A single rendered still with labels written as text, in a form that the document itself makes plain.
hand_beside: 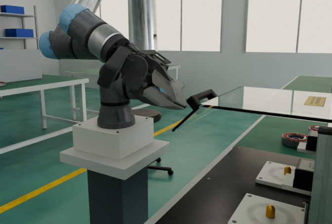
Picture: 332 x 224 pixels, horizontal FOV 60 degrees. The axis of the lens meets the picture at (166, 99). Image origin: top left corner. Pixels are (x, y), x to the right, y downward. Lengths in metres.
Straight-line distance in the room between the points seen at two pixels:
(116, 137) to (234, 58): 4.71
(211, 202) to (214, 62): 5.07
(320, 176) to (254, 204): 0.34
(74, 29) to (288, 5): 4.94
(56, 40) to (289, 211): 0.72
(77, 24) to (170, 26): 5.55
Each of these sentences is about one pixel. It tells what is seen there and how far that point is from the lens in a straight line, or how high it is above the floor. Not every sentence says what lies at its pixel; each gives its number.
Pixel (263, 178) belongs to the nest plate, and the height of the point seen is 0.78.
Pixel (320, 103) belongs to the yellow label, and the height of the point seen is 1.07.
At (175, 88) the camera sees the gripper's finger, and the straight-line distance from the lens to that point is 0.54.
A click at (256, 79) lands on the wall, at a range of 5.54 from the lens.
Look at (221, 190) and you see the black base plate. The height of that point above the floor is 0.77.
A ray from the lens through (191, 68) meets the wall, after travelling 5.97.
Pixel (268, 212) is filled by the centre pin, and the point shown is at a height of 0.80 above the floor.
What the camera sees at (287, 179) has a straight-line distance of 0.69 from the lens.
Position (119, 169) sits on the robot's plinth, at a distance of 1.02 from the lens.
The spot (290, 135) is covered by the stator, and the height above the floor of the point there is 0.78.
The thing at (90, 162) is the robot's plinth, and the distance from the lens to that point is 1.11.
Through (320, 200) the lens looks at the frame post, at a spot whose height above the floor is 0.95.
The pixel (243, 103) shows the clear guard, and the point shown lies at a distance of 0.52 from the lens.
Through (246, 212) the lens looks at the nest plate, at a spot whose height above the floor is 0.78.
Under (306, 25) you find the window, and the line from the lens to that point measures 5.38.
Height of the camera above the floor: 1.17
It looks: 11 degrees down
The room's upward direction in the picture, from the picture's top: straight up
